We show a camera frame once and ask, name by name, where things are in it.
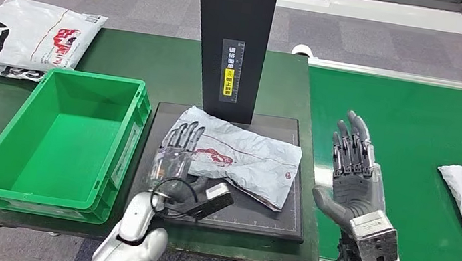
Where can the green plastic crate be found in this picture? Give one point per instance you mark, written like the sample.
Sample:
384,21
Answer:
67,148

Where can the dark green table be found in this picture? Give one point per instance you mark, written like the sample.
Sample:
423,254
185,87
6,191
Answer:
155,61

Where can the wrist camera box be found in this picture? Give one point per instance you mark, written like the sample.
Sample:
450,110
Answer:
373,237
215,199

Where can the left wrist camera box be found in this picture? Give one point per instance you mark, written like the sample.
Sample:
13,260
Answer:
215,199

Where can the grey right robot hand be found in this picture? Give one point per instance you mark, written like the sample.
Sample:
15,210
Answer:
356,195

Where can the green conveyor belt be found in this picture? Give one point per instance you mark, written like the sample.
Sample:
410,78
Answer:
416,118

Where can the black and yellow label sticker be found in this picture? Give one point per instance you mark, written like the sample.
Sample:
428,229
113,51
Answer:
229,82

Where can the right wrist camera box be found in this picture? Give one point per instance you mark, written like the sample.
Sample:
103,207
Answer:
373,237

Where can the black inbound scanner machine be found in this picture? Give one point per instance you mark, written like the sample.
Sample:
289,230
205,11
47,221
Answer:
237,14

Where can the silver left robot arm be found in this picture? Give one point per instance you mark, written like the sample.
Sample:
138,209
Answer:
132,233

